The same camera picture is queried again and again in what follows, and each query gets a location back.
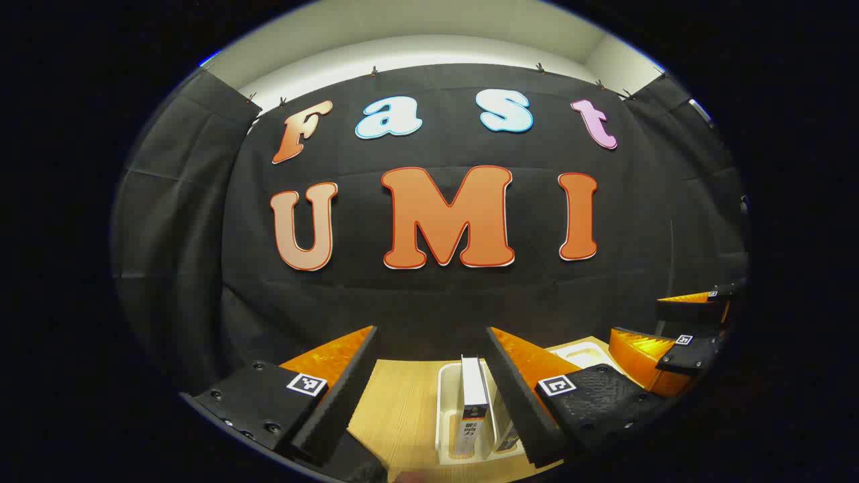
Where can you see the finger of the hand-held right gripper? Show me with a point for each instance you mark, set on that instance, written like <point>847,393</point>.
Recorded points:
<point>691,310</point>
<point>691,352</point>

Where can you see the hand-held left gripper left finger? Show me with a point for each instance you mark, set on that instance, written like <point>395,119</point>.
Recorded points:
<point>335,402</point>

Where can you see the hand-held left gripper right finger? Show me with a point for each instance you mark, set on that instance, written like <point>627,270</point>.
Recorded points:
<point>520,402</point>

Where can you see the white spine book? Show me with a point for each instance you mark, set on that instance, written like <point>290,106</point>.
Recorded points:
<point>473,389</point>

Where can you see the white bookshelf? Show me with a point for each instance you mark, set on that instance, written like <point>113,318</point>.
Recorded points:
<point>577,354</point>

